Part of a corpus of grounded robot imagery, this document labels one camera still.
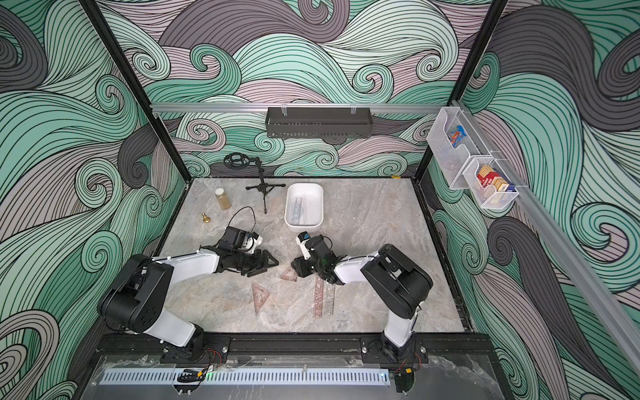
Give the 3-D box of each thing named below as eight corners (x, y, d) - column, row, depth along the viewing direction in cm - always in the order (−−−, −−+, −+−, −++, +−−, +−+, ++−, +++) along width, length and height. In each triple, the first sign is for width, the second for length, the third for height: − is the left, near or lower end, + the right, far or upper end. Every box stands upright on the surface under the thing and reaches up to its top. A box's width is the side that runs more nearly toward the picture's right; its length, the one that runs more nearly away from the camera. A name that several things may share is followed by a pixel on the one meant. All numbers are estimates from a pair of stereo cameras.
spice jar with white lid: (220, 210, 111) (213, 195, 103) (223, 202, 114) (216, 187, 106) (229, 210, 111) (223, 195, 103) (232, 202, 114) (226, 187, 106)
